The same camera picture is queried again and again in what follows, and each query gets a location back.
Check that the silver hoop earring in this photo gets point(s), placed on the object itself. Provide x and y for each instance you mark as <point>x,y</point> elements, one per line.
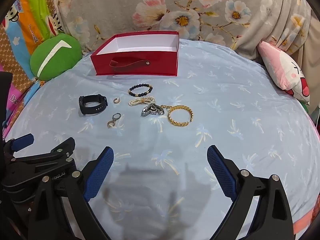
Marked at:
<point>112,118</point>

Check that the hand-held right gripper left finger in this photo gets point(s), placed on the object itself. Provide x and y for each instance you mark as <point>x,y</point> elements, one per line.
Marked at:
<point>98,172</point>

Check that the blue palm print bedsheet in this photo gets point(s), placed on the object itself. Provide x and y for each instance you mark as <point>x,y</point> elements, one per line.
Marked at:
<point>225,105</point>

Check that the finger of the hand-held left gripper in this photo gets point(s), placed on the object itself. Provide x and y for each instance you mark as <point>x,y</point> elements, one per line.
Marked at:
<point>63,146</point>
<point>23,140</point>

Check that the pink cartoon pillow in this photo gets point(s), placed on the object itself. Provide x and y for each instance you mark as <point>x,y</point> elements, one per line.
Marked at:
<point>275,65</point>

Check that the gold hoop earring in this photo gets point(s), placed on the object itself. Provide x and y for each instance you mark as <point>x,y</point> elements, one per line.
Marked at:
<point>109,124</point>

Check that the small hoop earring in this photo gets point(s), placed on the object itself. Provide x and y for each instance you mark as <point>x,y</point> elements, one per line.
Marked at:
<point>115,102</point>

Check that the colourful cartoon printed blanket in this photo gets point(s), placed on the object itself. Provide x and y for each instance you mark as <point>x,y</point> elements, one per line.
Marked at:
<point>32,17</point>

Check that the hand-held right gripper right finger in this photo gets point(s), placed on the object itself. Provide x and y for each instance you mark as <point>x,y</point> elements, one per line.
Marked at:
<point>221,172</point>

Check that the green round pillow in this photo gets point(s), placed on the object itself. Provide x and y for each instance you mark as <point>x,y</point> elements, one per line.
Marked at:
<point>70,60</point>

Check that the red cardboard box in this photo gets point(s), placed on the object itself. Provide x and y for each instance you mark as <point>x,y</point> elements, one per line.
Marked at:
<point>135,67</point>

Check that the black wrist watch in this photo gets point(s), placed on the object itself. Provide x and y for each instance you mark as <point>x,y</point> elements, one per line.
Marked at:
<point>82,103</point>

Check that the silver metal watch band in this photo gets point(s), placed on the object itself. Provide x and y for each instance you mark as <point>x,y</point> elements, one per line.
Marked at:
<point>150,110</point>

